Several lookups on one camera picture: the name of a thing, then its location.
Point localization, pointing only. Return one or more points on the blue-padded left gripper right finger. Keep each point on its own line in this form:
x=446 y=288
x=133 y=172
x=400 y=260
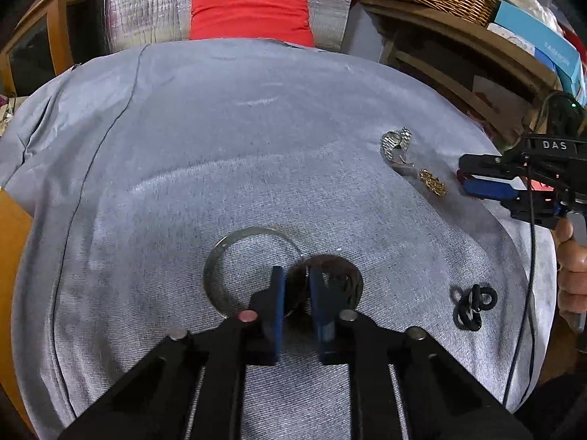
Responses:
x=332 y=289

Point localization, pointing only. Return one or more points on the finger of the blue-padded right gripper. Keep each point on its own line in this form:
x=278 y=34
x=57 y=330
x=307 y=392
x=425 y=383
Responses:
x=474 y=164
x=489 y=190

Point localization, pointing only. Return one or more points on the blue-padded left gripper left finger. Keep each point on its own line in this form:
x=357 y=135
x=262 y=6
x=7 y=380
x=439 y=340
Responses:
x=262 y=321

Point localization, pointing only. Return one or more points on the person's right hand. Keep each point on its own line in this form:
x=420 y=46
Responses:
x=572 y=275

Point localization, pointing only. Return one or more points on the blue cardboard box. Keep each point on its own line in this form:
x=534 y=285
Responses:
x=559 y=50

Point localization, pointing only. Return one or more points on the grey bed sheet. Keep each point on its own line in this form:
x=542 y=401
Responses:
x=133 y=166

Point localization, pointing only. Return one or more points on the red cushion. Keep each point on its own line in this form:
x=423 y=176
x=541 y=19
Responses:
x=282 y=20

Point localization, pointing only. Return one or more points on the wooden glass cabinet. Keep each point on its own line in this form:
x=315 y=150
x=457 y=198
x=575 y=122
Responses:
x=52 y=36

